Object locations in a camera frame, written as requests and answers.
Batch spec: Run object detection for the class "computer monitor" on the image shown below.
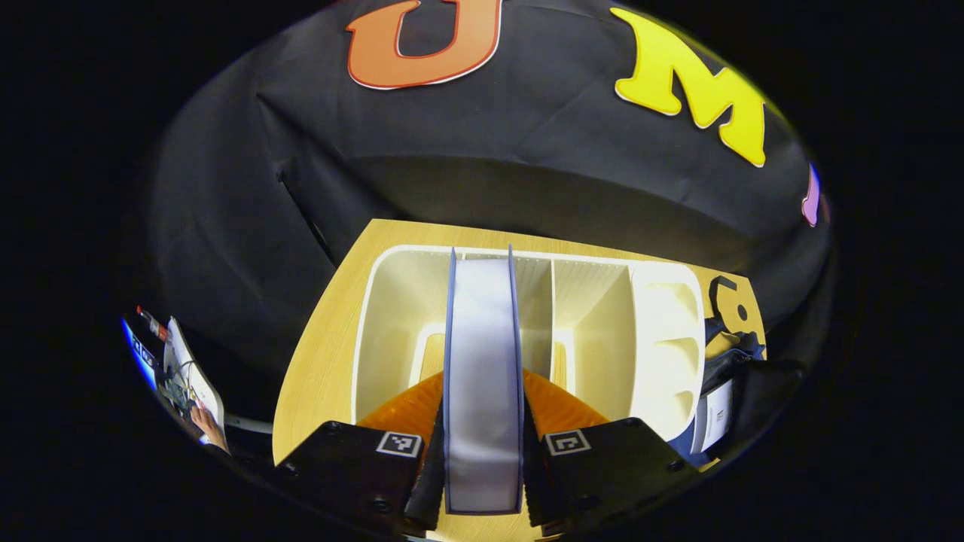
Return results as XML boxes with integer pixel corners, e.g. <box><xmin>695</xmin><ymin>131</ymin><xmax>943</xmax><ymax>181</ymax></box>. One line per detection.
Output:
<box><xmin>120</xmin><ymin>316</ymin><xmax>159</xmax><ymax>388</ymax></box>

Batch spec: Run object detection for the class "small red object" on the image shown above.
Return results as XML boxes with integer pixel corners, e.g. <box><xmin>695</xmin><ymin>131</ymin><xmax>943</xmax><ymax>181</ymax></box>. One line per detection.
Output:
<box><xmin>136</xmin><ymin>305</ymin><xmax>170</xmax><ymax>341</ymax></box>

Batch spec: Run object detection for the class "white side table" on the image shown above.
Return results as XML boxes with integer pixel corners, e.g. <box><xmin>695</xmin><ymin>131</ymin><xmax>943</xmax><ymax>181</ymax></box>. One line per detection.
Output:
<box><xmin>164</xmin><ymin>316</ymin><xmax>227</xmax><ymax>445</ymax></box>

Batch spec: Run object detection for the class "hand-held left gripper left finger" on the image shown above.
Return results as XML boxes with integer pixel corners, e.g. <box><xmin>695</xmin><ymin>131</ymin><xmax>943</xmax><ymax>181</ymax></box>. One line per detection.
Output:
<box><xmin>273</xmin><ymin>370</ymin><xmax>447</xmax><ymax>537</ymax></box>

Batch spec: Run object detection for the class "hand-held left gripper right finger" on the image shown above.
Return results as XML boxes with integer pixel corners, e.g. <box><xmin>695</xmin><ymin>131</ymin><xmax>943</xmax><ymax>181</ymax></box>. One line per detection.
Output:
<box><xmin>522</xmin><ymin>369</ymin><xmax>688</xmax><ymax>528</ymax></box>

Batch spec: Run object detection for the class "white plastic bookshelf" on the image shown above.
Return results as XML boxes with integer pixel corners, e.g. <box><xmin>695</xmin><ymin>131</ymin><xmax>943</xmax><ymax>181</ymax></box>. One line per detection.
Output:
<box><xmin>351</xmin><ymin>245</ymin><xmax>707</xmax><ymax>445</ymax></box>

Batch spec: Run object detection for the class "white book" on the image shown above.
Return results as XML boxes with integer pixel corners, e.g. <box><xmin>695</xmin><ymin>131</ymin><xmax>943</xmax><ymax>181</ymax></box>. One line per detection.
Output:
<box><xmin>691</xmin><ymin>380</ymin><xmax>735</xmax><ymax>454</ymax></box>

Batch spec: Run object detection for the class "blue schoolbag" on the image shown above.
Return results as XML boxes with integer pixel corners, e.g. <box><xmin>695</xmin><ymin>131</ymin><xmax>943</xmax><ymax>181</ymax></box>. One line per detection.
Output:
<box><xmin>667</xmin><ymin>275</ymin><xmax>807</xmax><ymax>471</ymax></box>

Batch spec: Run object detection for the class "black backdrop cloth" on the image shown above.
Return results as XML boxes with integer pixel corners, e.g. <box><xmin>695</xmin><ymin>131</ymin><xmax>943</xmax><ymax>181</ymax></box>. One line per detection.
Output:
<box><xmin>147</xmin><ymin>0</ymin><xmax>833</xmax><ymax>422</ymax></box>

